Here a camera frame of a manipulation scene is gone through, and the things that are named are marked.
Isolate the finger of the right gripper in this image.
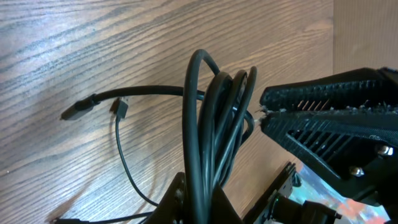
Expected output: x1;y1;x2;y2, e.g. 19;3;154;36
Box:
261;112;397;205
259;67;397;112

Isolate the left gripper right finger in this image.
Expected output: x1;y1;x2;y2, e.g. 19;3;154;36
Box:
211;185;243;224

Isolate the thick black USB cable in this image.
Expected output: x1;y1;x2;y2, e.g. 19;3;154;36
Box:
60;49;258;224

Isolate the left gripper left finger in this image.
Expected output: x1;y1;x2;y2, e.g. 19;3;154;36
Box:
144;172;185;224

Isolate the thin black USB cable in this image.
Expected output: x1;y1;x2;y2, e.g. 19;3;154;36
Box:
49;96;162;224

